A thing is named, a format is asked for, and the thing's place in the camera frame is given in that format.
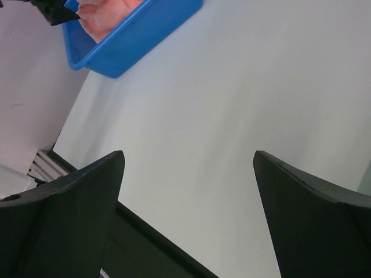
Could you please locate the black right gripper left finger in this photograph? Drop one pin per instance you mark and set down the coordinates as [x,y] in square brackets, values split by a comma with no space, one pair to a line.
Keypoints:
[60,229]

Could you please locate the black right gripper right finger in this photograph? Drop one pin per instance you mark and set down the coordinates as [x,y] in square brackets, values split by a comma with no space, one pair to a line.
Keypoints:
[318,229]

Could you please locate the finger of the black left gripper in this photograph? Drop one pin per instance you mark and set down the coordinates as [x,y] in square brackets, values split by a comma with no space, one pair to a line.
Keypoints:
[54,11]

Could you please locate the pink towel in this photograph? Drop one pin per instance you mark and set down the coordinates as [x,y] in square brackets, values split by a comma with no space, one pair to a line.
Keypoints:
[99,18]

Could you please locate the blue plastic bin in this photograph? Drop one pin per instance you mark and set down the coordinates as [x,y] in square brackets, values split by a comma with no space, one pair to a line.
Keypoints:
[144,28]

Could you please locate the aluminium frame rail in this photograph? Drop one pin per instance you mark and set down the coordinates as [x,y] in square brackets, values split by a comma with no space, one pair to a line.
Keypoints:
[48,166]

